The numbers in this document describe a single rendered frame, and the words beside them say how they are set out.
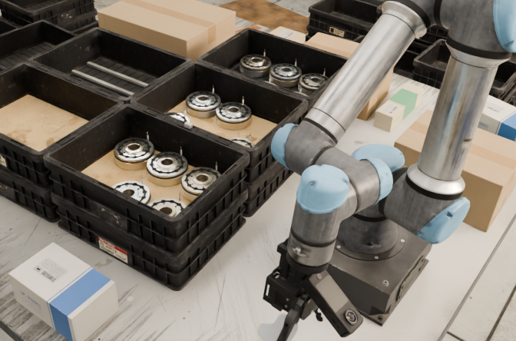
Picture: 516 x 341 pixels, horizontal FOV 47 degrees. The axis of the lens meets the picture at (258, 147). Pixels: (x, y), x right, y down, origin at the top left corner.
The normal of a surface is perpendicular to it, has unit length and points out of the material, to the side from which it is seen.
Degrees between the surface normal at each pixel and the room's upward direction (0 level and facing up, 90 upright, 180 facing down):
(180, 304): 0
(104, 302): 90
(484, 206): 90
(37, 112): 0
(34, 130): 0
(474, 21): 82
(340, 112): 54
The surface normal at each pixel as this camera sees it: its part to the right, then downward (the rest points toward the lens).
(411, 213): -0.72, 0.24
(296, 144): -0.47, -0.37
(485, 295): 0.04, -0.81
